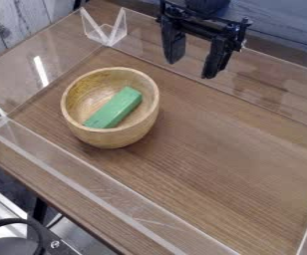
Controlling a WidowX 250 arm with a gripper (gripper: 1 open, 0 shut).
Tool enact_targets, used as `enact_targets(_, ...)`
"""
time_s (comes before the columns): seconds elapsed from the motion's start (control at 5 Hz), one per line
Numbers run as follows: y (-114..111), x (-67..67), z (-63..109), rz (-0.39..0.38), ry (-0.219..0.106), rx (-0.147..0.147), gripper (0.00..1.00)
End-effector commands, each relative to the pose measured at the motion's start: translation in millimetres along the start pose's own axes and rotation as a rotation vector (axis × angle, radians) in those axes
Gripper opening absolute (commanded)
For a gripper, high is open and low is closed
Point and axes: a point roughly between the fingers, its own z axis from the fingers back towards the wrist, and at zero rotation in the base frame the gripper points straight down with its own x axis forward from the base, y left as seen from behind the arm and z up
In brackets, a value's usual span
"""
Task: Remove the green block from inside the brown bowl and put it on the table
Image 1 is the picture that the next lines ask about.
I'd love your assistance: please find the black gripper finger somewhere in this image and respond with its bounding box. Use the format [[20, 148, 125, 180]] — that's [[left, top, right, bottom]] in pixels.
[[201, 36, 232, 79], [161, 23, 185, 65]]

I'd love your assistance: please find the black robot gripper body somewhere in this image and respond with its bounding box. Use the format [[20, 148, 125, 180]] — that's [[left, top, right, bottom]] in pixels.
[[156, 0, 252, 52]]

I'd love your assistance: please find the green rectangular block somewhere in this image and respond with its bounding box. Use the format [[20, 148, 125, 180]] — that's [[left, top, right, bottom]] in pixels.
[[84, 87, 144, 128]]

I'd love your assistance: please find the light wooden bowl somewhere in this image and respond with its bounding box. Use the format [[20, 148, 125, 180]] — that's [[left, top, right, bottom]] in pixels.
[[61, 67, 160, 148]]

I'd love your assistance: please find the black metal table leg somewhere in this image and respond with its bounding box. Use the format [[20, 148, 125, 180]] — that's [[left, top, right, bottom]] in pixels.
[[33, 198, 49, 224]]

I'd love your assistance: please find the clear acrylic table enclosure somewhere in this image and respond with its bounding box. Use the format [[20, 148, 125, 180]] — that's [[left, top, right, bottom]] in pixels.
[[0, 1, 307, 255]]

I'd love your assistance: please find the metal bracket with screw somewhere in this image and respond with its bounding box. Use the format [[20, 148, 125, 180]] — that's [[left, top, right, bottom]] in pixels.
[[29, 217, 82, 255]]

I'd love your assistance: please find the black cable loop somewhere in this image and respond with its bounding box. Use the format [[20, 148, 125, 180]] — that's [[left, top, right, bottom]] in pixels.
[[0, 217, 48, 255]]

